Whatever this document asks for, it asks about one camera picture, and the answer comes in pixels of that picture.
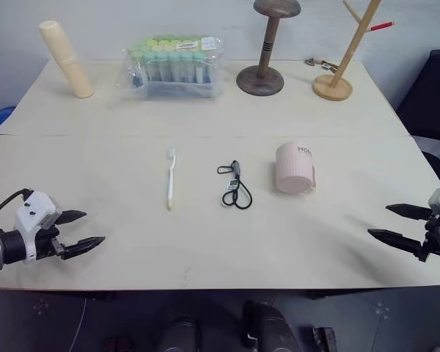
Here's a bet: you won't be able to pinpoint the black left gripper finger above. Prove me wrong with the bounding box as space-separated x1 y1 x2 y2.
63 236 106 260
54 210 88 227

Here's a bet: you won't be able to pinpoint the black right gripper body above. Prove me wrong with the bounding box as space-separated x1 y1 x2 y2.
417 208 440 263

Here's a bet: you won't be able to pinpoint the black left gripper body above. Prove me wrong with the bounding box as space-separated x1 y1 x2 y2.
34 226 71 262

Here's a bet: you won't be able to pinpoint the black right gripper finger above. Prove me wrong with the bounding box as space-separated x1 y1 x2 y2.
367 229 425 255
385 203 433 221

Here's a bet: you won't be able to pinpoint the black office chair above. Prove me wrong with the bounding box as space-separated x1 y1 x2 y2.
395 48 440 188

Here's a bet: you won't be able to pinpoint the small black floor device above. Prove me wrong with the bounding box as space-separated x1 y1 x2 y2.
309 325 337 352

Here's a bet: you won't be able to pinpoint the dark rounded robot foot shape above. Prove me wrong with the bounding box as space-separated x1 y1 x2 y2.
241 300 301 352

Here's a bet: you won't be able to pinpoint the cream cylindrical tube case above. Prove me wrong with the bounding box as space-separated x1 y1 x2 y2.
38 20 95 99

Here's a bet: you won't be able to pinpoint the light wooden branch stand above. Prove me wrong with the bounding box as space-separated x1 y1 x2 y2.
312 0 395 100

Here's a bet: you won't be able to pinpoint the bagged rack of capped tubes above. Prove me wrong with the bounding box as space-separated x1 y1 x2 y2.
115 33 227 101

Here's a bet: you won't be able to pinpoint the dark wooden hat stand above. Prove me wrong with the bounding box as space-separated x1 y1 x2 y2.
236 0 304 97

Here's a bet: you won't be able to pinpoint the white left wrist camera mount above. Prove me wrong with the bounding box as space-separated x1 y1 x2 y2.
14 190 62 264

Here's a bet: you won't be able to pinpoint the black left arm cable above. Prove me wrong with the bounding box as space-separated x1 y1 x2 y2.
0 188 34 228

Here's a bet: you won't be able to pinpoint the thin white floor cable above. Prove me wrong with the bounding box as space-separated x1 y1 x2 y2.
71 295 89 352

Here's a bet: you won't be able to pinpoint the white toothbrush yellow handle end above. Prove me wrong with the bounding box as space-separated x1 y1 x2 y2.
165 147 178 210

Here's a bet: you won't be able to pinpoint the pink ribbed cup with handle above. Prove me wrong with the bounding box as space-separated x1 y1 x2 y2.
274 143 318 194

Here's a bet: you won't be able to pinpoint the small metal keychain items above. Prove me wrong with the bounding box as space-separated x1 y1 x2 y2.
303 57 340 71

